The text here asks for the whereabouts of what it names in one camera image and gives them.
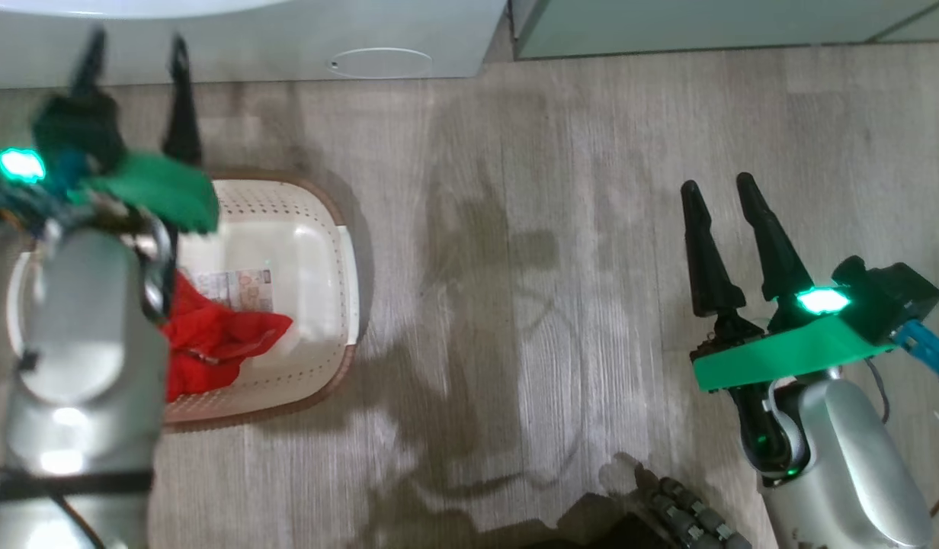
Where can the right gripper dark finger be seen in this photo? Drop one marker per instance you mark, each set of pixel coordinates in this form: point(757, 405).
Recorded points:
point(707, 267)
point(778, 259)

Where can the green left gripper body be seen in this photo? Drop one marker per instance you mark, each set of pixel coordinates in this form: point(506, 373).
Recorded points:
point(165, 191)

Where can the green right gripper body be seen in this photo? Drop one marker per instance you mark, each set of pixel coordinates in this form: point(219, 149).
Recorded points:
point(789, 351)

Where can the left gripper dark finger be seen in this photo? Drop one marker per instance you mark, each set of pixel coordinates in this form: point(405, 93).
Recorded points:
point(182, 107)
point(90, 65)

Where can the red garment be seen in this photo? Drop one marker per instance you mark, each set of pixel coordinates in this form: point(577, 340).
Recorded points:
point(210, 343)

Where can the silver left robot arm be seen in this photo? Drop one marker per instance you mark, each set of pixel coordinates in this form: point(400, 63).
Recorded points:
point(81, 343)

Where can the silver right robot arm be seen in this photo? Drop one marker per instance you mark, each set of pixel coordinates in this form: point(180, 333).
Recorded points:
point(843, 457)

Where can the dark robot base with conduit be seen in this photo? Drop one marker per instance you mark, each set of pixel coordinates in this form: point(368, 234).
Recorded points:
point(690, 518)

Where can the white washing machine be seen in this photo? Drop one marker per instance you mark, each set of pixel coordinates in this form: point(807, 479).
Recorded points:
point(248, 42)

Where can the printed basket bottom sticker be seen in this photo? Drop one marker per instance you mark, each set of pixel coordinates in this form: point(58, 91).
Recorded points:
point(237, 288)

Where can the cream plastic laundry basket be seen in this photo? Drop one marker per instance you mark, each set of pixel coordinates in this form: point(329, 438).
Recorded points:
point(302, 252)

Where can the pale green cabinet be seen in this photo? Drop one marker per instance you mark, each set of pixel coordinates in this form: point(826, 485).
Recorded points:
point(706, 27)

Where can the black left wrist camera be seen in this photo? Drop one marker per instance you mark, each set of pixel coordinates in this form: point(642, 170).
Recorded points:
point(77, 130)

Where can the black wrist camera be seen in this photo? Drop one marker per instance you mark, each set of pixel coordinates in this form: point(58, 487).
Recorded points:
point(77, 130)
point(892, 297)

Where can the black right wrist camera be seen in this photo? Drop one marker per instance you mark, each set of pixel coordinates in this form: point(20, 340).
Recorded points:
point(892, 297)

